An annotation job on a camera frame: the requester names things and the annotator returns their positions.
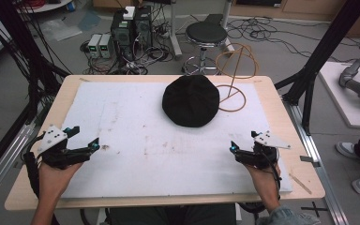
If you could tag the white foam mat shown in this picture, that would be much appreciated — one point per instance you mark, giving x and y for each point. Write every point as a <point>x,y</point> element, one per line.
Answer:
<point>156,162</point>

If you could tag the black hat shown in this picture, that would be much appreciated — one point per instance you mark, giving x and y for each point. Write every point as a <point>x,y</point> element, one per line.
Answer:
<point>190,101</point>

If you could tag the white desk leg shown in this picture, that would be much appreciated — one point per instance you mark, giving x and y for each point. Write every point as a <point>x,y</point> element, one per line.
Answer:
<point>175,31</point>

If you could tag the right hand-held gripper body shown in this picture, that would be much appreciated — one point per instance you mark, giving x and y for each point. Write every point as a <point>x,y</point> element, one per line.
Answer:
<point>264,153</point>

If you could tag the black round stool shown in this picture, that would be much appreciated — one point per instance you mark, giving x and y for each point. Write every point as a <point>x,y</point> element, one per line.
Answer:
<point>205,33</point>

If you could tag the person's left hand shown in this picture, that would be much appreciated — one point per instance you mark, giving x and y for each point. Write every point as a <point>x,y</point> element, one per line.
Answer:
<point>53,182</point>

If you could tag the white platform board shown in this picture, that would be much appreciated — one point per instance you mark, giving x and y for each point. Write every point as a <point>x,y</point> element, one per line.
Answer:
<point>340,100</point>

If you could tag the slim black computer tower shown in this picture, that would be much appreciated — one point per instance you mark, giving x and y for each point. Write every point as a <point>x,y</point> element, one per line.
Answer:
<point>143,26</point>

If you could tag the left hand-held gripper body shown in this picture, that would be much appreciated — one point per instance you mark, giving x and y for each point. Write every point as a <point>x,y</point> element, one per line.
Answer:
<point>53,140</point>

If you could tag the blue tape roll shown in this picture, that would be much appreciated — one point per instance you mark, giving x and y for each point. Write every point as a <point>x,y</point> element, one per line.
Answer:
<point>71,6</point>

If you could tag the large black computer tower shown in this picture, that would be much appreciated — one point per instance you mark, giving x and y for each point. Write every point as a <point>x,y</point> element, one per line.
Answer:
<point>122,36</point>

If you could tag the person's right hand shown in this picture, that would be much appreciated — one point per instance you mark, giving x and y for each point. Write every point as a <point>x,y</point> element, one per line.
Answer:
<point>267,181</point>

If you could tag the person's dark trousers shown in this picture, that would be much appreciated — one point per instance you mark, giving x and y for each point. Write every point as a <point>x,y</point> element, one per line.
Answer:
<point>172,215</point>

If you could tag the thin wooden stick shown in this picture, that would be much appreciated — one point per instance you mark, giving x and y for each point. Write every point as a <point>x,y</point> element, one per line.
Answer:
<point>300,183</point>

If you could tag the grey bench power supply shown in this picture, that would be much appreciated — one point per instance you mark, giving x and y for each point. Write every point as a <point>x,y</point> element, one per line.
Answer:
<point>105,46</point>
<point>94,45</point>

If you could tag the grey metal clamp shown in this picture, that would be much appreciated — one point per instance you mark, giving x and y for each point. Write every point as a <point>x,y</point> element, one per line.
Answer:
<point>309,160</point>

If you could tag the aluminium rail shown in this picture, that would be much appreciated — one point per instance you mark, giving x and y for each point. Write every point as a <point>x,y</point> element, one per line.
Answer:
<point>317,168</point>
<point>6,159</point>

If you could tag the small white box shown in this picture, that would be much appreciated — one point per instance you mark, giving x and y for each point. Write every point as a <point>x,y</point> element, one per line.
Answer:
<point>129,12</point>

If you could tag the clear plastic sheet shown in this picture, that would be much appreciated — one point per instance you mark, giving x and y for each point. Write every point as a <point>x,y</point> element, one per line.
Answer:
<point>61,29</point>

